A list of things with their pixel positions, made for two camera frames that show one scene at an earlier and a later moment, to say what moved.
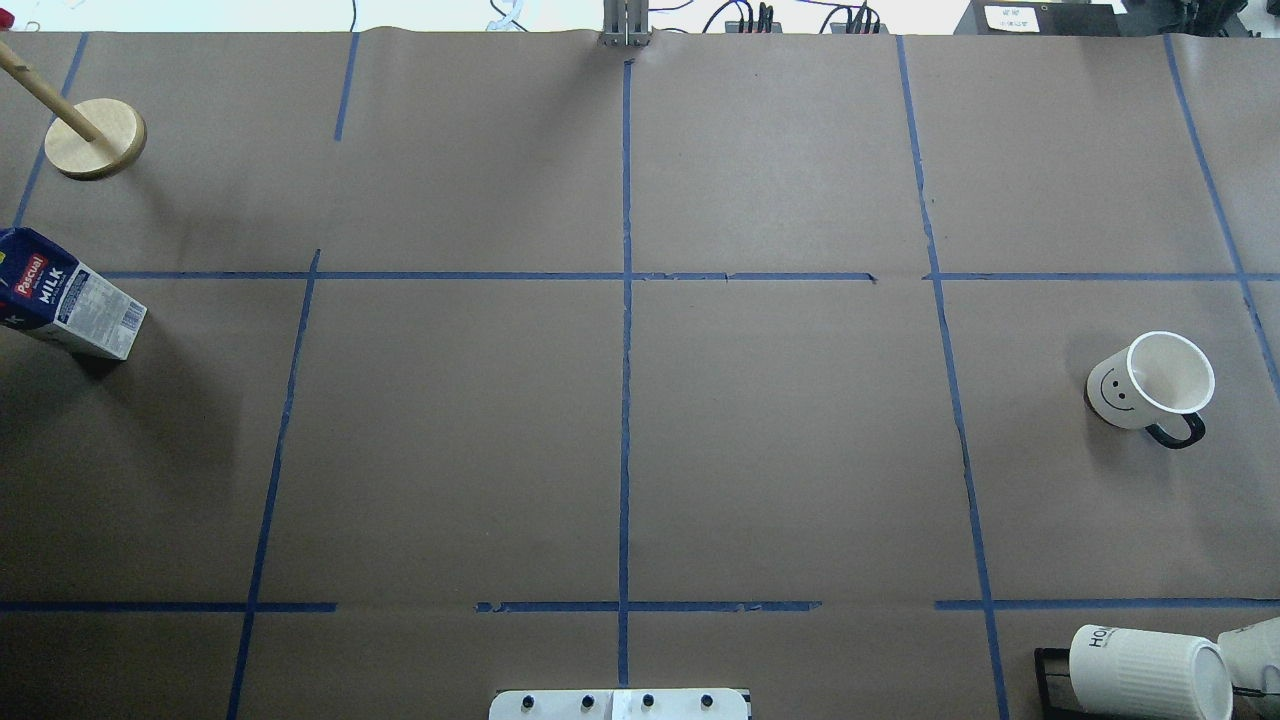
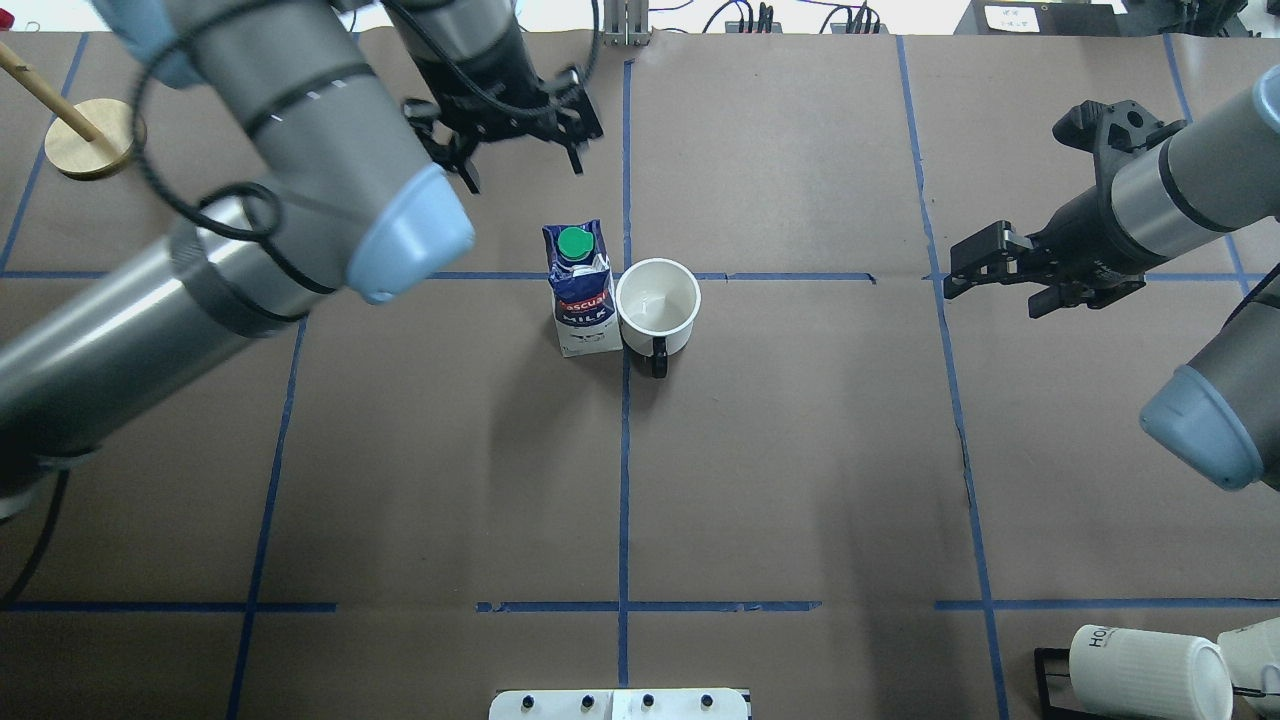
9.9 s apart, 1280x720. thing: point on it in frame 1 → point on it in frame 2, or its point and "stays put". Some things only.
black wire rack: (1052, 712) stays put
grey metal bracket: (625, 24) stays put
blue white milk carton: (43, 285) → (582, 282)
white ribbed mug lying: (1120, 674) stays put
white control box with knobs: (619, 704) stays put
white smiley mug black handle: (1160, 383) → (657, 302)
